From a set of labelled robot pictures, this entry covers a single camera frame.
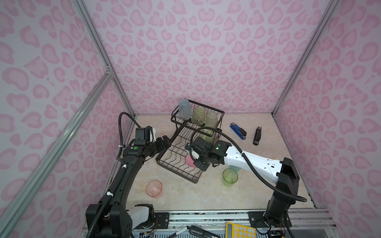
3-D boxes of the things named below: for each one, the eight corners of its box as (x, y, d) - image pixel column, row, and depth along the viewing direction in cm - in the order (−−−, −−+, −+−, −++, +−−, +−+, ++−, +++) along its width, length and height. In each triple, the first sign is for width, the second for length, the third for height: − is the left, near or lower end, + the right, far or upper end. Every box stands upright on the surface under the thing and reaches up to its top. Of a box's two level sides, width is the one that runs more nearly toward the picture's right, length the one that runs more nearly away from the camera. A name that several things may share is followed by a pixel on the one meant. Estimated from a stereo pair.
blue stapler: (243, 140, 107) (244, 136, 103) (230, 127, 115) (231, 123, 111) (247, 138, 108) (248, 133, 104) (233, 125, 116) (235, 121, 112)
